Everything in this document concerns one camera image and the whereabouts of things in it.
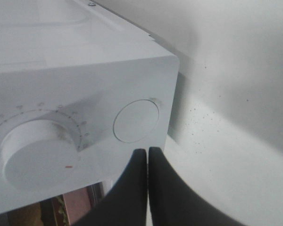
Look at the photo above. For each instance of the pink round plate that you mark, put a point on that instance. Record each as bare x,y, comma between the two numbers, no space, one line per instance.
78,203

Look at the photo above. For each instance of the white microwave oven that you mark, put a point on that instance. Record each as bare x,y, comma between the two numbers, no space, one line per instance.
76,57

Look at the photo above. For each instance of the white microwave knob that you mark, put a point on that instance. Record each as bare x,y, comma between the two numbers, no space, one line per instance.
39,151

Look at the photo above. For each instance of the burger with lettuce and cheese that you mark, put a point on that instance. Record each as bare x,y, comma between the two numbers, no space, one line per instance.
62,209

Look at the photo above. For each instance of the round white door button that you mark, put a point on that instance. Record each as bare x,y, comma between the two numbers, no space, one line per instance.
136,120

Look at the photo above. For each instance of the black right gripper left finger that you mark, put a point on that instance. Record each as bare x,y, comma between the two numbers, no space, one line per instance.
126,203

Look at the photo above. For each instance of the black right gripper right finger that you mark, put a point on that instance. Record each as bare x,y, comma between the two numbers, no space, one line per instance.
174,203

